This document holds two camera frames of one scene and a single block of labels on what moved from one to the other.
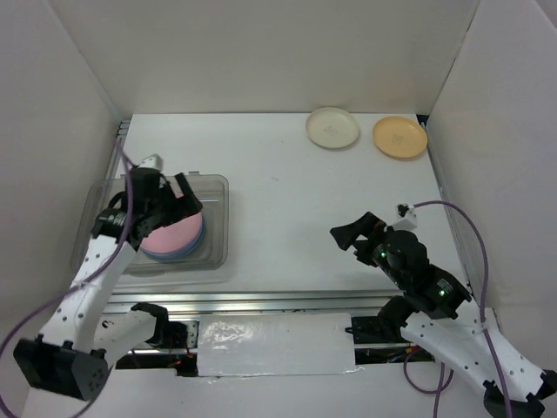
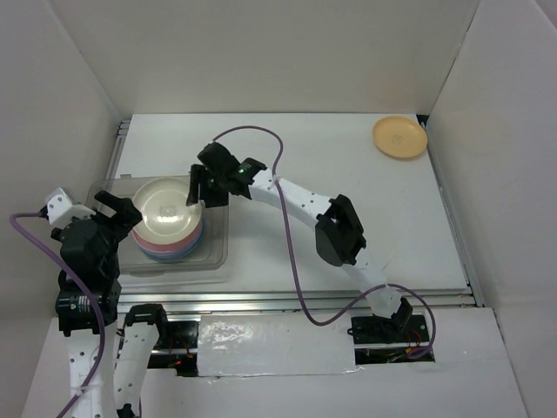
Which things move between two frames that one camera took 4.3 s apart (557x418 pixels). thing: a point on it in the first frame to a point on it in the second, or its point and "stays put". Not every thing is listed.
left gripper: [183, 206] to [125, 218]
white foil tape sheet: [275, 344] stays put
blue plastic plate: [179, 253] stays put
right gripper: [369, 225] to [192, 198]
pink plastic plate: [175, 236] stays put
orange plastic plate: [400, 137] stays put
